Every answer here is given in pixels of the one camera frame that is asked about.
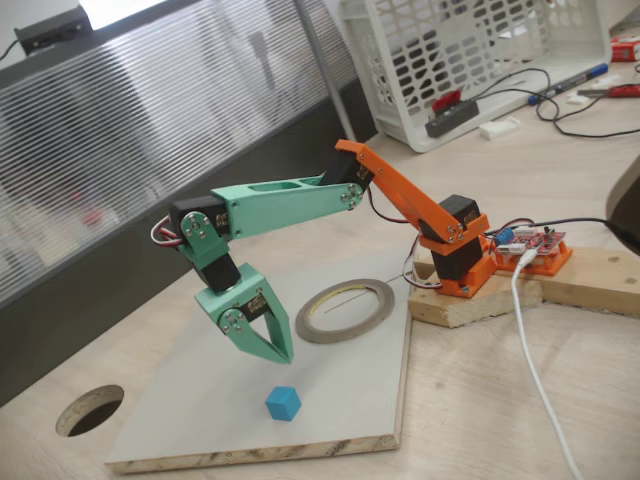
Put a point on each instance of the red controller circuit board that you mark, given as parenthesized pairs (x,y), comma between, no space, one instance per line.
(535,241)

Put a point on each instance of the green gripper black servo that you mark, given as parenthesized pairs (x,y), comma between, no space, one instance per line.
(227,304)

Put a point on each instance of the blue cube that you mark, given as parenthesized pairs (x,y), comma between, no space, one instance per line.
(282,405)

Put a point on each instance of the white plastic basket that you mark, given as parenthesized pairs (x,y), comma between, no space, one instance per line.
(575,40)

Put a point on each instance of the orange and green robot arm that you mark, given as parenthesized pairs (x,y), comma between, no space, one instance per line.
(280,210)

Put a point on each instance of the dark rounded object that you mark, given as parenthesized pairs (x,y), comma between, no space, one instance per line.
(627,200)

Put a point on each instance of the ribbed glass desk partition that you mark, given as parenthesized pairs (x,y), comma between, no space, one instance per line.
(125,150)

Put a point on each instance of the black power strip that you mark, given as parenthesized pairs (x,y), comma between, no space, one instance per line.
(452,120)

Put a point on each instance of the white plastic printed part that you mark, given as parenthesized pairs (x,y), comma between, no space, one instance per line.
(500,127)

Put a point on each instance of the white plywood board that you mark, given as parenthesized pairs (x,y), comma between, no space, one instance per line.
(225,390)

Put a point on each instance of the orange controller board holder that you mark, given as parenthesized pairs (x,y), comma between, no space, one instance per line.
(550,264)

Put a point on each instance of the short wooden block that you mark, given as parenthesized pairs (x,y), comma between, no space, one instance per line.
(465,310)

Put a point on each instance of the black box device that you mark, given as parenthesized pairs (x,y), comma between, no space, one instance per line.
(50,31)

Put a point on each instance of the long wooden plank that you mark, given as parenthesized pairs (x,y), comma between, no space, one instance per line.
(590,280)

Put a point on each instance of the red small box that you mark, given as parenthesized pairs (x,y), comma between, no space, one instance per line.
(625,50)

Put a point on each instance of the blue capped marker pen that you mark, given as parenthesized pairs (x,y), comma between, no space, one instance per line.
(575,82)

